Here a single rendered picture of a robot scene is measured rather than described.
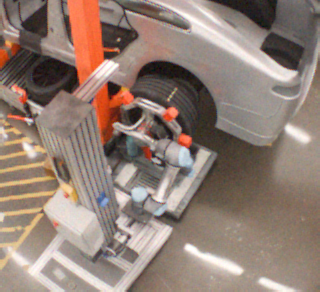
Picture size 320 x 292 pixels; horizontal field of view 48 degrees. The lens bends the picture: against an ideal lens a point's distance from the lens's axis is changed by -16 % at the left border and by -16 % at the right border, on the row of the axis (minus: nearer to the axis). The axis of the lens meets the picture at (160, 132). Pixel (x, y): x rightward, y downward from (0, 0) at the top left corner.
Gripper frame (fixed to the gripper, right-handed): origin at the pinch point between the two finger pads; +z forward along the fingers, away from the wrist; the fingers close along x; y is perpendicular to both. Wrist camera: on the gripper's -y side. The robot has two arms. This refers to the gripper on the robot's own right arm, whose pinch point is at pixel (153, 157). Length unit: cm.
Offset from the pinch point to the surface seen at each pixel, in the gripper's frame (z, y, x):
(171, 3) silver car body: 24, 102, -71
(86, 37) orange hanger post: 56, 101, -5
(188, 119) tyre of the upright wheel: -11.8, 17.1, -34.5
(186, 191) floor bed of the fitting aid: -21, -77, -24
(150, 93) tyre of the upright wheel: 19.8, 34.6, -29.9
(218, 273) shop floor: -94, -83, 42
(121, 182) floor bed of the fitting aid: 39, -75, -1
